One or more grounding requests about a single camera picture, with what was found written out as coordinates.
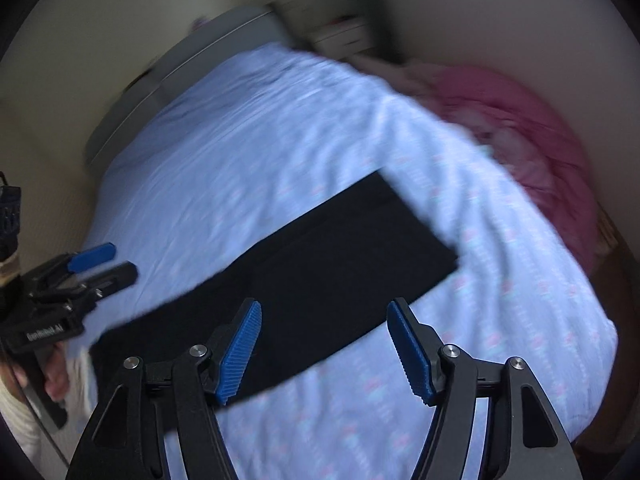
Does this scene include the floral striped bed sheet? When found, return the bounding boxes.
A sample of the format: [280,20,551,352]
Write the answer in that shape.
[80,42,618,480]

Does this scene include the pink blanket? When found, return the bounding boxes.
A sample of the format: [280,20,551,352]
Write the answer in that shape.
[400,62,598,276]

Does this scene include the white nightstand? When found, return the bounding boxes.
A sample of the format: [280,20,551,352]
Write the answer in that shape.
[305,15,373,63]

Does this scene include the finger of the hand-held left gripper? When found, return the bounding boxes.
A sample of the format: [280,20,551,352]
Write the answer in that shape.
[47,242,117,281]
[75,261,138,306]

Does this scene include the person's left hand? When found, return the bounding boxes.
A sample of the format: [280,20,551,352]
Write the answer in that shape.
[2,352,71,403]

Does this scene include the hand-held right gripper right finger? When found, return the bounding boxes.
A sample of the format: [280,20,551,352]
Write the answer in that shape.
[386,297,583,480]

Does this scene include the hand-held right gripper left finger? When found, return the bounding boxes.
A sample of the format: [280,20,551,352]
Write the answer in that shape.
[65,297,263,480]

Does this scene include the grey bed headboard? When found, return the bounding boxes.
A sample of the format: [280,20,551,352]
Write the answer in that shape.
[82,5,296,176]

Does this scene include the black pants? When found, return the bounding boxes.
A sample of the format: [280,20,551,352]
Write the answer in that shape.
[89,170,460,403]

